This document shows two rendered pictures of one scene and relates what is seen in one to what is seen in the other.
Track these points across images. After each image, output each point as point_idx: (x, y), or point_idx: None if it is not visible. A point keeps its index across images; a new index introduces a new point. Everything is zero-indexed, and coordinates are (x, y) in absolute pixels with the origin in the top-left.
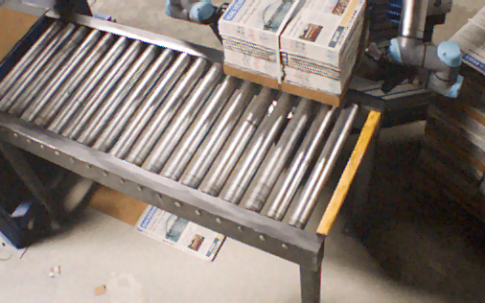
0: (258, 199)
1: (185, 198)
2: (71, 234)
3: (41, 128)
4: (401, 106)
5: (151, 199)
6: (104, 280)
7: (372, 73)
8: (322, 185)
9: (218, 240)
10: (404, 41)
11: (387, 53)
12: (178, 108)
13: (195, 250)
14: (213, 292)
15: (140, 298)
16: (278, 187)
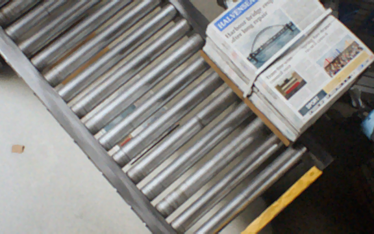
0: (171, 207)
1: (110, 174)
2: (10, 78)
3: None
4: None
5: (82, 151)
6: (26, 140)
7: (339, 120)
8: (233, 218)
9: None
10: None
11: (365, 110)
12: (142, 69)
13: (119, 147)
14: (119, 195)
15: (52, 172)
16: (221, 118)
